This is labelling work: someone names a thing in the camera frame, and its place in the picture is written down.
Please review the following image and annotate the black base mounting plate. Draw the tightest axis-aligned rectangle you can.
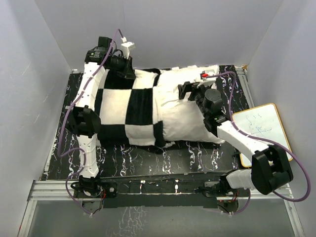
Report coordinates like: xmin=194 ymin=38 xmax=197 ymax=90
xmin=74 ymin=174 xmax=250 ymax=209

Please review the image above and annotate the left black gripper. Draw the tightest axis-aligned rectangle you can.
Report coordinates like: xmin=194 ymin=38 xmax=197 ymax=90
xmin=107 ymin=53 xmax=136 ymax=79

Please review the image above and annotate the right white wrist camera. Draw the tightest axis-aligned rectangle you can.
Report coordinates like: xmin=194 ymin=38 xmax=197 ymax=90
xmin=197 ymin=70 xmax=216 ymax=88

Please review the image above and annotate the whiteboard with orange frame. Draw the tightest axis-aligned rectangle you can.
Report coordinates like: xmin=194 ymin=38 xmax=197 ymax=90
xmin=231 ymin=102 xmax=293 ymax=167

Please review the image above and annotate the white pillow insert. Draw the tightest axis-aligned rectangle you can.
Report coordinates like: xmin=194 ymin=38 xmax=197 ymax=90
xmin=157 ymin=65 xmax=225 ymax=144

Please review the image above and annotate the black white checkered pillowcase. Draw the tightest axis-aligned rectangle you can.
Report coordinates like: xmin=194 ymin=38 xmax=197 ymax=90
xmin=95 ymin=69 xmax=175 ymax=148

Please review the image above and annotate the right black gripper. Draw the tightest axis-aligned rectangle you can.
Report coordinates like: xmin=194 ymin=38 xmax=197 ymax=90
xmin=178 ymin=81 xmax=211 ymax=119

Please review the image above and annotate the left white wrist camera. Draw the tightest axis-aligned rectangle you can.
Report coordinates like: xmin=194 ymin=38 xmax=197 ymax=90
xmin=121 ymin=37 xmax=135 ymax=59

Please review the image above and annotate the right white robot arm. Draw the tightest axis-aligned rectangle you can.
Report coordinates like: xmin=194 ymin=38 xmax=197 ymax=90
xmin=178 ymin=81 xmax=293 ymax=196

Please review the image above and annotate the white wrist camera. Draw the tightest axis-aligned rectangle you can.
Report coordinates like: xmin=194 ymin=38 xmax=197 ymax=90
xmin=121 ymin=37 xmax=135 ymax=59
xmin=197 ymin=70 xmax=216 ymax=88

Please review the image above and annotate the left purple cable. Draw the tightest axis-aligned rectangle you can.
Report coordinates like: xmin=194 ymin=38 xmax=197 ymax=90
xmin=58 ymin=28 xmax=125 ymax=217

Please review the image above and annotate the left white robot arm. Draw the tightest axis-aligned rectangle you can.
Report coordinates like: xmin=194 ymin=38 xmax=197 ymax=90
xmin=63 ymin=37 xmax=136 ymax=197

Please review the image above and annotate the aluminium frame rail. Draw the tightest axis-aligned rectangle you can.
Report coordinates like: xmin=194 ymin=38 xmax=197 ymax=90
xmin=18 ymin=177 xmax=305 ymax=237

